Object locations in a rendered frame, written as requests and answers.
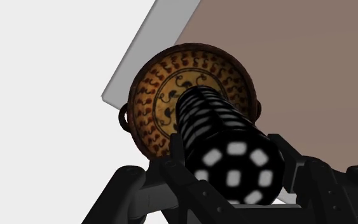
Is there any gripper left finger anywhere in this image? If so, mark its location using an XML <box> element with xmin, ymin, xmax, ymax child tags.
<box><xmin>81</xmin><ymin>133</ymin><xmax>245</xmax><ymax>224</ymax></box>

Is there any yellow patterned bowl with handles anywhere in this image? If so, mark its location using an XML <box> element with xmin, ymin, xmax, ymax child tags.
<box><xmin>118</xmin><ymin>43</ymin><xmax>263</xmax><ymax>161</ymax></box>

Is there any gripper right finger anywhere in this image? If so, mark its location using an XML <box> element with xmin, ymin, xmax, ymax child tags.
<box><xmin>268</xmin><ymin>133</ymin><xmax>358</xmax><ymax>224</ymax></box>

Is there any black cylinder with white patches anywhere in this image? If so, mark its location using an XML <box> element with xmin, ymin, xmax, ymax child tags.
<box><xmin>174</xmin><ymin>85</ymin><xmax>286</xmax><ymax>206</ymax></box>

